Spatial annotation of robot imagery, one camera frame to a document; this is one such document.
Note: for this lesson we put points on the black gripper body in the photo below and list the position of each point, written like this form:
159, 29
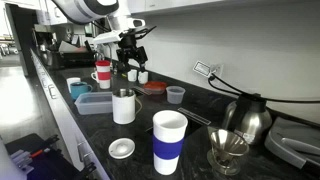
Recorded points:
127, 41

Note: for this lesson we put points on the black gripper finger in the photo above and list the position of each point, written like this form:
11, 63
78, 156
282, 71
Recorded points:
120, 60
142, 58

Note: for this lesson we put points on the blue mug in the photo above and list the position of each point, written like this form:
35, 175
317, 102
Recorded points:
78, 90

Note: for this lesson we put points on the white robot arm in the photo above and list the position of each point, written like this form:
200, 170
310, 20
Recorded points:
83, 10

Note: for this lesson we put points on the small white cup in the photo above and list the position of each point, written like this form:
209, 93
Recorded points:
132, 76
143, 78

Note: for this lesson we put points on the red and white striped tumbler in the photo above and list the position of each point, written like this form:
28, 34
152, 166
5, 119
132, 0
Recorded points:
104, 75

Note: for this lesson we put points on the black countertop appliance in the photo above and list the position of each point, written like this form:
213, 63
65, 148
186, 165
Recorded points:
78, 58

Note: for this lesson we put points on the small clear plastic cup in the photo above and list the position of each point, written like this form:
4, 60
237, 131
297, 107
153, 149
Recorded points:
175, 95

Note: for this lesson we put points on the white french press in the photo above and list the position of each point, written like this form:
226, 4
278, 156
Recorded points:
123, 110

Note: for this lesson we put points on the clear rectangular plastic container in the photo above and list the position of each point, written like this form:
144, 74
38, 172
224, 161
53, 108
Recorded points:
93, 104

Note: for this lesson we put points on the plain white cup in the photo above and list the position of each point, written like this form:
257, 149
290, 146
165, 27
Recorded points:
72, 80

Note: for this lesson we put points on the white paper sheet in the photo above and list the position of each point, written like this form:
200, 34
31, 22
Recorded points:
68, 47

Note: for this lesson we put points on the white label tag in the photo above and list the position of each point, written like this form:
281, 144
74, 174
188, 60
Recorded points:
202, 68

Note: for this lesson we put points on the black flat ruler strip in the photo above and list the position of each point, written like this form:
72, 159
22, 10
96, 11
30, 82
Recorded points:
194, 115

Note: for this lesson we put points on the white upper cabinet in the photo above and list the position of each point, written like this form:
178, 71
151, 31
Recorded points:
200, 4

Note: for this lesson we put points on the white cabinet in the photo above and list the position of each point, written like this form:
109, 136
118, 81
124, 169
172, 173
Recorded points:
200, 4
63, 116

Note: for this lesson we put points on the white cup with blue band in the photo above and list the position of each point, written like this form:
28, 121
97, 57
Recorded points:
168, 133

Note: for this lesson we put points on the white lower cabinet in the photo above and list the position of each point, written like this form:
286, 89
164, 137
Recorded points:
63, 116

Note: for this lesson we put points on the white round lid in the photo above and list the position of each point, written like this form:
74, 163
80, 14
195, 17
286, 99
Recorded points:
121, 148

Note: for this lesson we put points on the clear glass dripper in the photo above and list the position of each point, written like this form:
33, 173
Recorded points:
228, 143

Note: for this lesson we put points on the red marker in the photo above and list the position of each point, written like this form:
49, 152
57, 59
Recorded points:
36, 153

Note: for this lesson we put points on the stainless steel carafe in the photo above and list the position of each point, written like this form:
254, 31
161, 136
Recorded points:
253, 123

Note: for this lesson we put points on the grey plastic tray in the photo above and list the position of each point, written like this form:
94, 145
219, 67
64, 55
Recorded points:
290, 143

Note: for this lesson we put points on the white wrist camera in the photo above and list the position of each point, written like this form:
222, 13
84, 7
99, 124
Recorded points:
106, 37

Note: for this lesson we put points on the white wall outlet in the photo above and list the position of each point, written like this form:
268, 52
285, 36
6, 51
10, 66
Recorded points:
217, 69

